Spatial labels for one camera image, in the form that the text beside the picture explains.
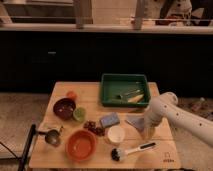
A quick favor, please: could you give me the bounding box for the blue towel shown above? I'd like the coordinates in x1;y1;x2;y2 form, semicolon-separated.
126;115;144;132

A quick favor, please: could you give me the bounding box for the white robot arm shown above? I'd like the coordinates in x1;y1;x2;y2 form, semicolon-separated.
144;92;213;148

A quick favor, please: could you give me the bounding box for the red-orange bowl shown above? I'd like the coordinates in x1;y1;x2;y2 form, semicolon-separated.
65;130;97;162

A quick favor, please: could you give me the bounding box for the dark maroon bowl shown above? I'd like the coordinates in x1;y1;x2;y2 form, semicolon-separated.
53;98;76;120

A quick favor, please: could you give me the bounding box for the white cup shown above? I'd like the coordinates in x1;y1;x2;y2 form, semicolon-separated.
107;126;125;145

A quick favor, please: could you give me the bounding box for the yellow corn piece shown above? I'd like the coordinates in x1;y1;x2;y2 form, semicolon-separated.
128;94;144;103

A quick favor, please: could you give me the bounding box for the blue sponge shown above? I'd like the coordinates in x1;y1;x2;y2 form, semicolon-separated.
100;113;120;128

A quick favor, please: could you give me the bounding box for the white black dish brush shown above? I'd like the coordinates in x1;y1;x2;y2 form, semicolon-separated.
111;142;156;162

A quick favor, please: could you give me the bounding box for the metal utensil in tray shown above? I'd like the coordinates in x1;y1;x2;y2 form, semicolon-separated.
116;89;141;99

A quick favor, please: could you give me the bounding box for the green plastic tray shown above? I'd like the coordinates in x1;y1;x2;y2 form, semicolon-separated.
100;73;151;108

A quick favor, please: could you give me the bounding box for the dark grapes bunch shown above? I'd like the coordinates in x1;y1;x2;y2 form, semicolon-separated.
84;121;105;136

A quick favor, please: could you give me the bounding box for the small orange cup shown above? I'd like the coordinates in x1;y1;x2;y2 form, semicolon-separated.
66;91;77;100

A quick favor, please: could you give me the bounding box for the metal measuring scoop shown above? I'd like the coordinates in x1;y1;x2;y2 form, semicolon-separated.
38;129;60;146

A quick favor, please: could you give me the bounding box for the black chair frame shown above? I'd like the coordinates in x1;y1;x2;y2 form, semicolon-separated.
18;124;36;171

